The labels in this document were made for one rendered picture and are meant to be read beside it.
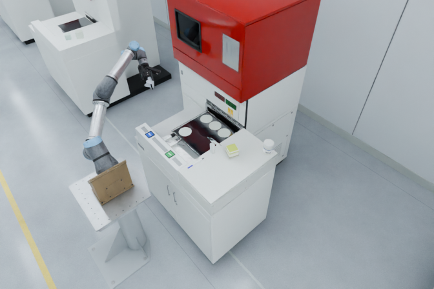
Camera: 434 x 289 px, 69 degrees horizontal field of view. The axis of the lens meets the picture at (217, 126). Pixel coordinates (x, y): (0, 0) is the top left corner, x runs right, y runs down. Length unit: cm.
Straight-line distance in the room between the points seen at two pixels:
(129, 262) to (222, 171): 124
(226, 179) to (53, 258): 175
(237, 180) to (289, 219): 113
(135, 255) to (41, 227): 95
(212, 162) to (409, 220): 203
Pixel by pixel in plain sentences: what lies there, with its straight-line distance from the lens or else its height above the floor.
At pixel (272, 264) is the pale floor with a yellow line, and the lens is 289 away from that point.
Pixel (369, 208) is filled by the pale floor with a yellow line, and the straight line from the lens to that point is 340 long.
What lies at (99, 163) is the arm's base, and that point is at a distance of 214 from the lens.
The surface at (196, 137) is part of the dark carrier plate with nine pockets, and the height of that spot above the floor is 90.
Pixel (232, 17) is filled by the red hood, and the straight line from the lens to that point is 196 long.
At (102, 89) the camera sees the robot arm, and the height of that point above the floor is 133.
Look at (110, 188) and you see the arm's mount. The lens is 221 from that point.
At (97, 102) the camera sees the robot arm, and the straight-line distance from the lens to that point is 238.
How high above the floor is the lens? 264
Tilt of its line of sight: 44 degrees down
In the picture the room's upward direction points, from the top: 1 degrees counter-clockwise
